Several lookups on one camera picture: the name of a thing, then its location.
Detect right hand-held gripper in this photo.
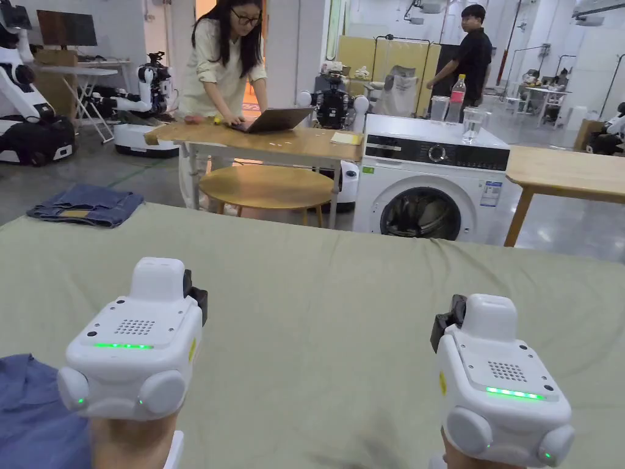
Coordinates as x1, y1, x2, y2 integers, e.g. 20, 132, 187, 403
429, 293, 576, 467

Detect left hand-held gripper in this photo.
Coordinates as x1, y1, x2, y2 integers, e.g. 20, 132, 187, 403
57, 257, 208, 469

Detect person's right hand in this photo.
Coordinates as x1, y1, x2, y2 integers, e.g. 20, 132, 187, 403
440, 426, 490, 469

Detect person's left hand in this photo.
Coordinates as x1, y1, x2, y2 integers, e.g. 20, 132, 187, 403
87, 414, 176, 469

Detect blue shirt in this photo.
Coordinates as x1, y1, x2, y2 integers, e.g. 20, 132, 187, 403
0, 354, 95, 469

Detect folded blue jeans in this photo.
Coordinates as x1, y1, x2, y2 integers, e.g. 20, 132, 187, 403
26, 184, 145, 230

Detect bed with pale green sheet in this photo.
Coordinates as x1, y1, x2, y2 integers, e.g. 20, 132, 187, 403
0, 202, 625, 469

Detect round wooden table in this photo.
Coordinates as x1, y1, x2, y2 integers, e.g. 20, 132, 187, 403
199, 165, 336, 229

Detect white wheeled humanoid robot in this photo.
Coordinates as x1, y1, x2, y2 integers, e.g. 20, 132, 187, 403
92, 51, 182, 160

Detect light wooden table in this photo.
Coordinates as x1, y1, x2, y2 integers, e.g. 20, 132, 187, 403
503, 145, 625, 248

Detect rectangular wooden table with laptop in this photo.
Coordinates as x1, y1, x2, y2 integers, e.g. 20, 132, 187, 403
145, 106, 365, 230

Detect white washing machine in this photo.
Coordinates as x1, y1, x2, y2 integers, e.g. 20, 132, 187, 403
352, 73, 511, 247

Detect large white robot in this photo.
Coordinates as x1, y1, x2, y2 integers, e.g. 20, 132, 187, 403
0, 0, 78, 167

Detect white folding table with monitor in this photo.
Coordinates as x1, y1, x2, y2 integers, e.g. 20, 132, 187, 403
33, 9, 134, 144

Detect black and white humanoid robot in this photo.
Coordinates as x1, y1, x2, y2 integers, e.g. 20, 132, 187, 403
297, 71, 370, 214

